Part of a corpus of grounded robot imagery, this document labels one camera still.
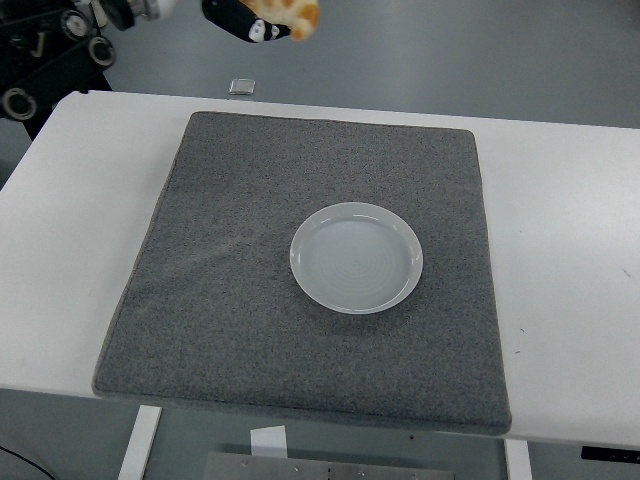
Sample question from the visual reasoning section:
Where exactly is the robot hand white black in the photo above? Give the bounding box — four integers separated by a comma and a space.
155, 0, 294, 45

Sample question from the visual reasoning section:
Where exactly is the croissant bread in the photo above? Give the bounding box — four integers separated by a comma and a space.
243, 0, 322, 42

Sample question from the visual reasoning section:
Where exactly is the round grey plate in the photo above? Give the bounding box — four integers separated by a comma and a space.
289, 201, 425, 316

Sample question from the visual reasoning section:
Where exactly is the grey felt mat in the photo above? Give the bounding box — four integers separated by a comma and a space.
91, 110, 514, 436

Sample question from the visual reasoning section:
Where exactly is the white table leg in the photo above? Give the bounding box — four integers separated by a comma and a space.
116, 405, 163, 480
503, 438, 533, 480

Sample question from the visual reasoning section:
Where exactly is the black control box under table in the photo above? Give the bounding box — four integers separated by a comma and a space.
579, 444, 640, 462

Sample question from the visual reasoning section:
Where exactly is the black floor cable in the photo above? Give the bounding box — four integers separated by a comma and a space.
0, 443, 54, 480

